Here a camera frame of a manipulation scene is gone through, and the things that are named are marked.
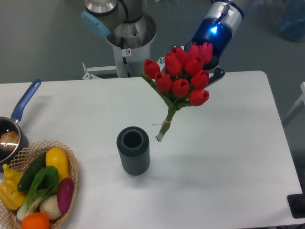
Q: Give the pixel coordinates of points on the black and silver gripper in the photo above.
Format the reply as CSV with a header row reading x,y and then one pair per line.
x,y
219,35

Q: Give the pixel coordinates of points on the red tulip bouquet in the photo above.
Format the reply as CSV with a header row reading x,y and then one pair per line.
x,y
183,81

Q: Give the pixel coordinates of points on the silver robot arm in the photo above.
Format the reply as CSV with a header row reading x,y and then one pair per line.
x,y
114,12

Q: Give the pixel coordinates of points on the blue plastic bag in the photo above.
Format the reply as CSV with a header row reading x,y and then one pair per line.
x,y
291,22

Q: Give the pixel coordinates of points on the dark grey ribbed vase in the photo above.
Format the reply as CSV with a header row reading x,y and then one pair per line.
x,y
134,149

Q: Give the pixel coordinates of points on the black device at table edge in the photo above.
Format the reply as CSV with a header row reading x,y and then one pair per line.
x,y
297,205

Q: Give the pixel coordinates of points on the purple eggplant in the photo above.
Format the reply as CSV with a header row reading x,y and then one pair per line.
x,y
64,194

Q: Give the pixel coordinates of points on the green bok choy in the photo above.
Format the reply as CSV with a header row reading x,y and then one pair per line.
x,y
45,182

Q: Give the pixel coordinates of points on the green cucumber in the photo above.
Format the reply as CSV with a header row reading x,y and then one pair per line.
x,y
30,173

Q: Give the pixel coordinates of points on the beige garlic bulb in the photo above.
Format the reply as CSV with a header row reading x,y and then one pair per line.
x,y
50,208

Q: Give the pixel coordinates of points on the bread roll in pan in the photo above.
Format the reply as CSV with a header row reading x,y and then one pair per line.
x,y
9,141

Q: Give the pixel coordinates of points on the orange fruit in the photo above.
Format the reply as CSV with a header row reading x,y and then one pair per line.
x,y
36,220

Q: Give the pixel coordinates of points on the yellow bell pepper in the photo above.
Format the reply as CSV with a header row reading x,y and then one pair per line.
x,y
9,194

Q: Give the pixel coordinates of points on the woven wicker basket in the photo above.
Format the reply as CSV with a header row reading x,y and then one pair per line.
x,y
21,162

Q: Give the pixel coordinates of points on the white furniture frame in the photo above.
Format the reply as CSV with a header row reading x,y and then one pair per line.
x,y
296,108

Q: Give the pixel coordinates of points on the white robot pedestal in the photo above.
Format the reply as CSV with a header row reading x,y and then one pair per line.
x,y
131,42

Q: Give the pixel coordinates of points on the blue handled saucepan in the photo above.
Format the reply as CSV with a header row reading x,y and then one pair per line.
x,y
12,123

